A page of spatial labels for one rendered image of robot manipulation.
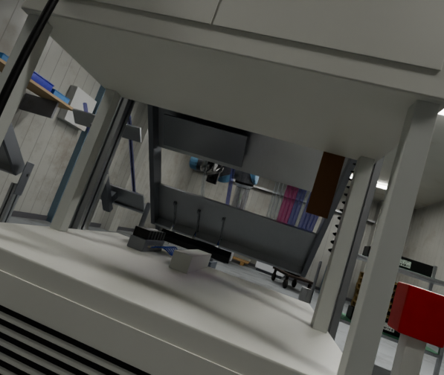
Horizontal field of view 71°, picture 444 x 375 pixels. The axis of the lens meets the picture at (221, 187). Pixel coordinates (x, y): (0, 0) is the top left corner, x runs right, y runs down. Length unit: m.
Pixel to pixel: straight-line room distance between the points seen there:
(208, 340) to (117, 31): 0.49
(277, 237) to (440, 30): 0.92
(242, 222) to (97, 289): 0.87
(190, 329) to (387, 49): 0.46
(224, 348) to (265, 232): 0.88
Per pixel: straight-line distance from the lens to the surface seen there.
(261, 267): 9.19
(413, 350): 1.31
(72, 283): 0.51
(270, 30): 0.52
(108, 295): 0.48
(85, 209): 0.99
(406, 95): 0.51
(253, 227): 1.28
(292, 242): 1.29
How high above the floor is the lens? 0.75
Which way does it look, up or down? 7 degrees up
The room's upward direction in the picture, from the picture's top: 19 degrees clockwise
